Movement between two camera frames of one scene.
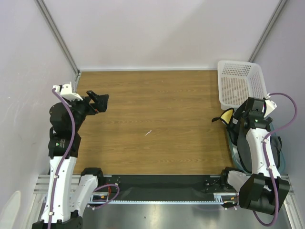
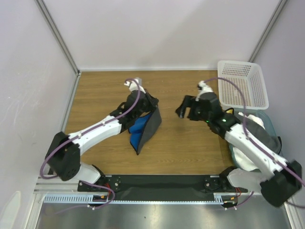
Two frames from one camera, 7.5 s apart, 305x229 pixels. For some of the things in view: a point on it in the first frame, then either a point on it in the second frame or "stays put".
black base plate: x=164 y=188 stays put
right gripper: x=238 y=117 -> x=193 y=109
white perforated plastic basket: x=238 y=80 stays put
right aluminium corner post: x=268 y=31 stays put
